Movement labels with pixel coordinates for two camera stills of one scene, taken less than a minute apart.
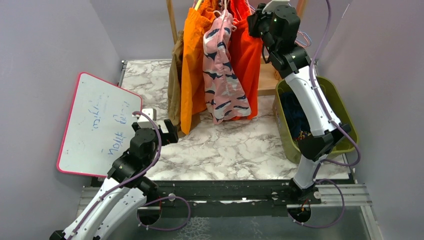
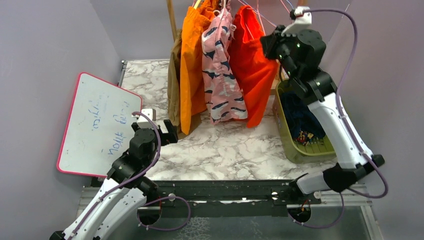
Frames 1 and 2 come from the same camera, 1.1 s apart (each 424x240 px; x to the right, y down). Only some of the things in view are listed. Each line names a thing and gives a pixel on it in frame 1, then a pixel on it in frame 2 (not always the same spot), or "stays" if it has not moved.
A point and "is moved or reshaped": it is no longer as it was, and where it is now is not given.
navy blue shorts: [295, 113] stays
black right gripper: [253, 19] to [270, 41]
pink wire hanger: [250, 7] is moved or reshaped
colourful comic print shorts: [302, 135] stays
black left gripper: [171, 137] stays
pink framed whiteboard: [99, 127] stays
